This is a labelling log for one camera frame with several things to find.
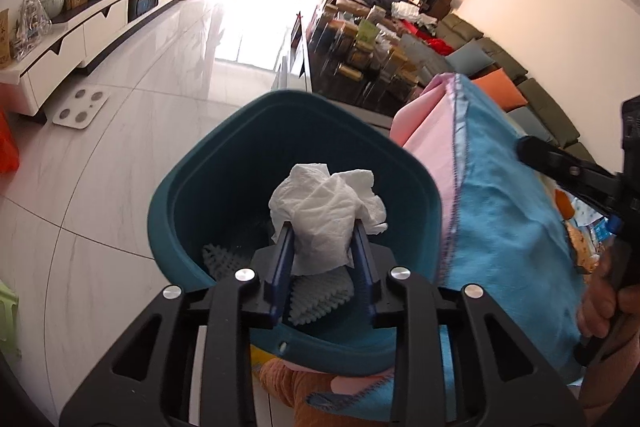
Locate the green plastic stool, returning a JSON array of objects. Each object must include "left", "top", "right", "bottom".
[{"left": 0, "top": 277, "right": 23, "bottom": 363}]

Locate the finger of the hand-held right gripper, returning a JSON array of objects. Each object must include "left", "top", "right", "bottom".
[{"left": 515, "top": 134, "right": 623, "bottom": 212}]

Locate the white TV cabinet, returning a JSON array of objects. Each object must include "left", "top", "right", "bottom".
[{"left": 0, "top": 0, "right": 188, "bottom": 118}]

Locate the white bathroom scale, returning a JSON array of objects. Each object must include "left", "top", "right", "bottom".
[{"left": 52, "top": 87, "right": 112, "bottom": 129}]

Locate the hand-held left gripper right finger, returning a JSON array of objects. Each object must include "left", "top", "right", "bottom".
[{"left": 350, "top": 217, "right": 586, "bottom": 427}]

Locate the blue cloth with pink backing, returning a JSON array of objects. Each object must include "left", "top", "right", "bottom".
[{"left": 305, "top": 73, "right": 586, "bottom": 423}]

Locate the white tissue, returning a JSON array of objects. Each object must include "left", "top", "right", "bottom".
[{"left": 268, "top": 163, "right": 389, "bottom": 277}]

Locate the clear plastic bag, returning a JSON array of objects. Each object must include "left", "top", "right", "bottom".
[{"left": 12, "top": 0, "right": 53, "bottom": 60}]

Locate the cluster of jars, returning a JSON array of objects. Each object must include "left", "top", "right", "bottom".
[{"left": 307, "top": 0, "right": 441, "bottom": 102}]

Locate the red cloth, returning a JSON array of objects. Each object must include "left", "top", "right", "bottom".
[{"left": 400, "top": 21, "right": 451, "bottom": 55}]

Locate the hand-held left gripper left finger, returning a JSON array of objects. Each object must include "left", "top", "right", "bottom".
[{"left": 59, "top": 222, "right": 296, "bottom": 427}]

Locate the person's right forearm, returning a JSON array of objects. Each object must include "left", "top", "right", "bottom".
[{"left": 580, "top": 337, "right": 640, "bottom": 426}]

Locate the person's right hand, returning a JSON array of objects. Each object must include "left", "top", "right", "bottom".
[{"left": 576, "top": 252, "right": 640, "bottom": 340}]

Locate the coffee table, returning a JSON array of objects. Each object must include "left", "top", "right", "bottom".
[{"left": 272, "top": 0, "right": 451, "bottom": 128}]

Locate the white clothes pile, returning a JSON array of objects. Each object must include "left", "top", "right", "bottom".
[{"left": 390, "top": 0, "right": 436, "bottom": 25}]

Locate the orange cushion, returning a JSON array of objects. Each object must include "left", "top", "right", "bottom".
[{"left": 472, "top": 68, "right": 528, "bottom": 112}]

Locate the olive green sofa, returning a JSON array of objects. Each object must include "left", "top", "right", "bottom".
[{"left": 435, "top": 12, "right": 596, "bottom": 162}]

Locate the teal plastic trash bin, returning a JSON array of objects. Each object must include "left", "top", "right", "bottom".
[{"left": 147, "top": 89, "right": 443, "bottom": 378}]

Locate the grey-blue cushion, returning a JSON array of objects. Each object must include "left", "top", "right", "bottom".
[
  {"left": 445, "top": 42, "right": 501, "bottom": 80},
  {"left": 507, "top": 107, "right": 556, "bottom": 142}
]

